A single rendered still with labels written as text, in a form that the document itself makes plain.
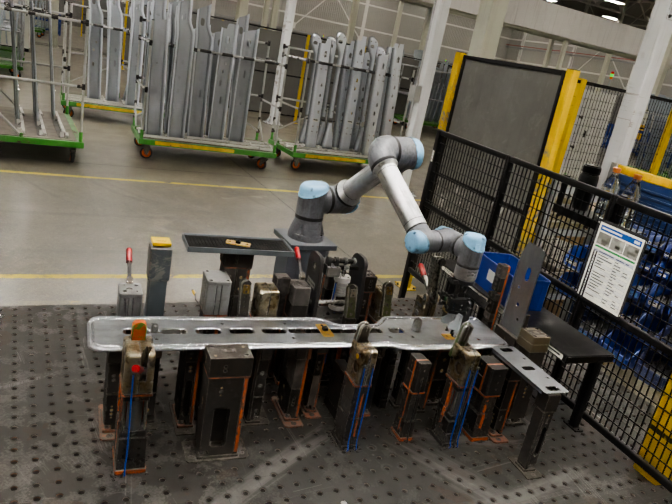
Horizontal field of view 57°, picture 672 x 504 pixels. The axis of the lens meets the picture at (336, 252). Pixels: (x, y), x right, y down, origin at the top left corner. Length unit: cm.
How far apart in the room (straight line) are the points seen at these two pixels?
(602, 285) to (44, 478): 189
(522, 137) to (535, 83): 36
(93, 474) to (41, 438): 21
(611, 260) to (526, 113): 217
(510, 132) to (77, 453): 349
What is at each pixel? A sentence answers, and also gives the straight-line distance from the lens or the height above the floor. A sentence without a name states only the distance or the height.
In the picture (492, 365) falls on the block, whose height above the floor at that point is 98.
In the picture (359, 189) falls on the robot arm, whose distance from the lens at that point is 243.
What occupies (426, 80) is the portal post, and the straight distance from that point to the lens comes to 898.
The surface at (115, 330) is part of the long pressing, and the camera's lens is 185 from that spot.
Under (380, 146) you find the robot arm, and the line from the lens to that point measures 216.
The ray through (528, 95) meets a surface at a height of 179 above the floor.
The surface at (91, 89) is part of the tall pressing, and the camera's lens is 1132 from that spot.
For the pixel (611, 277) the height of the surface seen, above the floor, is 127.
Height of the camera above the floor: 186
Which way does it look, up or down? 18 degrees down
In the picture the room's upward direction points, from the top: 11 degrees clockwise
